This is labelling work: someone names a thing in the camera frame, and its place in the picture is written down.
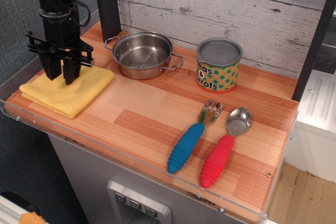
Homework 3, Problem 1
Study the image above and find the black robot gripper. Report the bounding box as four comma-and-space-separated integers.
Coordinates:
26, 5, 94, 86

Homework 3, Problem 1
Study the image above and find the yellow rag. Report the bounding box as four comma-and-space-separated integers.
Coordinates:
19, 66, 114, 119

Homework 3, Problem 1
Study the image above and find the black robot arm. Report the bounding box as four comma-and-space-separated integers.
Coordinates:
27, 0, 94, 85

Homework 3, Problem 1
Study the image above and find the clear acrylic table guard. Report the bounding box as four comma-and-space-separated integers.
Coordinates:
0, 8, 300, 224

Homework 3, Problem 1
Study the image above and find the small steel pot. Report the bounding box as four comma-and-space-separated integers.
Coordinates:
104, 31, 184, 80

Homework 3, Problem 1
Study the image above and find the grey toy fridge cabinet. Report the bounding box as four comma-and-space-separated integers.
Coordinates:
49, 135, 239, 223

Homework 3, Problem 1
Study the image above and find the orange object bottom left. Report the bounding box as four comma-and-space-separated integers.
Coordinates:
19, 212, 47, 224

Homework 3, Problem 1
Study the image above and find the peas and carrots toy can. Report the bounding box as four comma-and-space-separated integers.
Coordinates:
196, 38, 243, 93

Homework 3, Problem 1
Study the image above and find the silver dispenser button panel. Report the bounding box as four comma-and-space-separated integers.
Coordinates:
107, 180, 172, 223

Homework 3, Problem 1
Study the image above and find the white toy sink unit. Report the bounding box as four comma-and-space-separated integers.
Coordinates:
284, 70, 335, 182

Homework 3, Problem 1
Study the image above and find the dark vertical post left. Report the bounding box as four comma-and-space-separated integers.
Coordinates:
97, 0, 121, 41

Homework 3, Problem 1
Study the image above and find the dark vertical post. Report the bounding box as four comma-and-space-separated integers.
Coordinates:
292, 0, 335, 102
97, 0, 121, 41

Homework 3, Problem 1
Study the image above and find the blue handled fork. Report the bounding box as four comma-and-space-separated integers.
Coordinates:
167, 99, 224, 174

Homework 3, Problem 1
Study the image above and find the red handled spoon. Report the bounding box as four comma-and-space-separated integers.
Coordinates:
200, 107, 252, 188

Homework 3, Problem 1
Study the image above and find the dark vertical post right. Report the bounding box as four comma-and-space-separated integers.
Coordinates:
292, 0, 335, 102

